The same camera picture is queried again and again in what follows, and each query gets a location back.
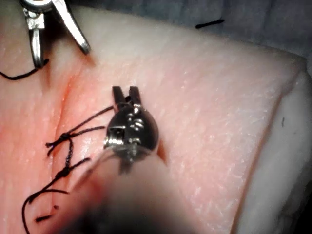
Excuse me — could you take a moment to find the left arm needle driver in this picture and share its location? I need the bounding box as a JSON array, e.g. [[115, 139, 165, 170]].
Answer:
[[103, 103, 160, 164]]

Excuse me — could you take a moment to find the left arm needle driver jaw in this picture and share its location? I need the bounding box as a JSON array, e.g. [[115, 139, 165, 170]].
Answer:
[[112, 85, 126, 108], [129, 85, 143, 107]]

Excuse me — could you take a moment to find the right arm needle driver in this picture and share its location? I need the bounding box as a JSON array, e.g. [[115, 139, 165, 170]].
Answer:
[[19, 0, 53, 12]]

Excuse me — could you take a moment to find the right arm needle driver jaw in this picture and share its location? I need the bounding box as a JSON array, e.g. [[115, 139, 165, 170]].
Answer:
[[51, 0, 91, 55], [23, 8, 46, 68]]

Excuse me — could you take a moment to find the tissue pad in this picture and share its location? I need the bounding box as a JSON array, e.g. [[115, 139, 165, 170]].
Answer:
[[0, 0, 312, 234]]

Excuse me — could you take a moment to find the black stitching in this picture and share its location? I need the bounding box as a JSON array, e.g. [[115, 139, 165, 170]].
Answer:
[[21, 106, 115, 234]]

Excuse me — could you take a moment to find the short black thread piece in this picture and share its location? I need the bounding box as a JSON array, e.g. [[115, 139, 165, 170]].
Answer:
[[195, 19, 225, 29]]

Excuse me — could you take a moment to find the grey cloth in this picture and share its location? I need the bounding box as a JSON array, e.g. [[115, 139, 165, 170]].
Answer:
[[73, 0, 312, 59]]

